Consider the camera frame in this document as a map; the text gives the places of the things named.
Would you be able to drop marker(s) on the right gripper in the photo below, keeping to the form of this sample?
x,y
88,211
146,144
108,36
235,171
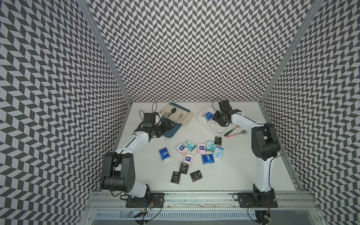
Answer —
x,y
215,117

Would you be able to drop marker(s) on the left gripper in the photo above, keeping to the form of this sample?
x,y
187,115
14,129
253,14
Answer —
x,y
166,129

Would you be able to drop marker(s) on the blue Vinda tissue pack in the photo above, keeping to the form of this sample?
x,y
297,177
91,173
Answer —
x,y
208,116

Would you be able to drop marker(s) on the white storage box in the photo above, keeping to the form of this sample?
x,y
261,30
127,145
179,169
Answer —
x,y
211,125

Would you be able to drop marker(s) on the black tissue pack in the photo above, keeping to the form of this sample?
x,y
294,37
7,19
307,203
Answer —
x,y
183,168
175,177
195,176
218,141

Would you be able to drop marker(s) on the teal tissue pack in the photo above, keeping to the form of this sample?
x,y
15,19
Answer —
x,y
210,146
190,145

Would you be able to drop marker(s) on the light blue tissue pack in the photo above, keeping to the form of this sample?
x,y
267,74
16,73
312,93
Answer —
x,y
218,152

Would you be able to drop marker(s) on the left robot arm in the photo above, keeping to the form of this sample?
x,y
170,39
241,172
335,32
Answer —
x,y
118,167

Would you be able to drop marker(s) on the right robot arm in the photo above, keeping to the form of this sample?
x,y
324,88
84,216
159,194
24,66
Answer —
x,y
265,146

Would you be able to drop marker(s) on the teal serving tray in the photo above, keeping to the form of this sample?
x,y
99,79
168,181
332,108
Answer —
x,y
172,132

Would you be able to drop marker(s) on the black metal spoon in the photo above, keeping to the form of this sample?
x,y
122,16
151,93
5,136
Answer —
x,y
173,110

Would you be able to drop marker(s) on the pink blue tissue pack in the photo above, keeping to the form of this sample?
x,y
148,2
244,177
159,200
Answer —
x,y
182,149

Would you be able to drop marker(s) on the white handled spoon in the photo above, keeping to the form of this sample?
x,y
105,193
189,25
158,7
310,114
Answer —
x,y
166,114

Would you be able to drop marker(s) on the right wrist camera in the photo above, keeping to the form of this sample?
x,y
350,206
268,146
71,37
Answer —
x,y
225,107

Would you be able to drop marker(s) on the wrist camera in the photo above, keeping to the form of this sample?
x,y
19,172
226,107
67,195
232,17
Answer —
x,y
225,107
150,119

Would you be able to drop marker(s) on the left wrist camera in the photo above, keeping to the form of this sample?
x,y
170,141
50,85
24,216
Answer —
x,y
150,119

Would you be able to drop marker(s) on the pink handled spoon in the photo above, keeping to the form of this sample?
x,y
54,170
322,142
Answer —
x,y
232,135

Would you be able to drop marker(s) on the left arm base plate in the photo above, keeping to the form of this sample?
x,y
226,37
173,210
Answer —
x,y
142,203

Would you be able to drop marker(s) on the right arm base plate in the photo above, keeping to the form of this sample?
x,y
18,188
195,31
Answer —
x,y
254,200

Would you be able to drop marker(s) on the aluminium front rail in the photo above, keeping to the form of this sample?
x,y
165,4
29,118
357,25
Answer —
x,y
206,200

